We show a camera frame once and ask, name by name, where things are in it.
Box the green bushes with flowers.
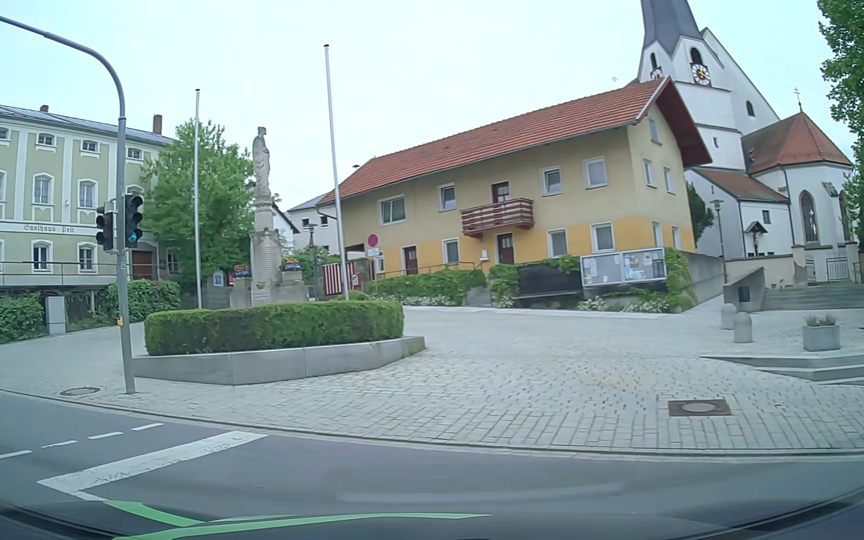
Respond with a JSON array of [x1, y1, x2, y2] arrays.
[[348, 247, 697, 315]]

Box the white house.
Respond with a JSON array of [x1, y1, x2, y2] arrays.
[[285, 192, 343, 256]]

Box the yellow building with red roof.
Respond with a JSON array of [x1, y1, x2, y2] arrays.
[[318, 76, 713, 277]]

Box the tall grey flagpole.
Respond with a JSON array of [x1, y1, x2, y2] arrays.
[[323, 43, 351, 301], [192, 88, 204, 289]]

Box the grey cobbled square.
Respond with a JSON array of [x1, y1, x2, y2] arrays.
[[0, 294, 864, 456]]

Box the trimmed green hedge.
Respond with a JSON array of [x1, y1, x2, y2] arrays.
[[144, 300, 405, 357]]

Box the stone monument with statue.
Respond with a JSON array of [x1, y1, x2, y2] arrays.
[[229, 126, 310, 309]]

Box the notice board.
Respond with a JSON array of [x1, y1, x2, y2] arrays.
[[579, 247, 669, 289]]

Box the grey asphalt road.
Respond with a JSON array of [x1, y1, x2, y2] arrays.
[[0, 381, 864, 535]]

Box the car's own bonnet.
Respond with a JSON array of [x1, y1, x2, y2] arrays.
[[0, 459, 864, 540]]

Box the traffic light on curved mast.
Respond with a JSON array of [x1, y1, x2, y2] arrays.
[[0, 0, 145, 396]]

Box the white church with tower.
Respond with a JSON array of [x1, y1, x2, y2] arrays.
[[636, 0, 862, 283]]

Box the road markings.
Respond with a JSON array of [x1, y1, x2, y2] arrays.
[[0, 394, 268, 502]]

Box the grey stone flower planter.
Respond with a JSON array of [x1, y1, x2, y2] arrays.
[[801, 313, 842, 353]]

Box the grey stone steps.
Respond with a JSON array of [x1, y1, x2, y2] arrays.
[[760, 282, 864, 312], [702, 348, 864, 391]]

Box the metal railing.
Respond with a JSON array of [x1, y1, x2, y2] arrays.
[[0, 258, 120, 288]]

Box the pale green building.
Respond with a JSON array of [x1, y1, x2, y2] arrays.
[[0, 97, 186, 292]]

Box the grey stone planter wall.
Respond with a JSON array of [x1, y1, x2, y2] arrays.
[[132, 335, 427, 387]]

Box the lamp post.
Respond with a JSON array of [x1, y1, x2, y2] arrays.
[[709, 198, 730, 285]]

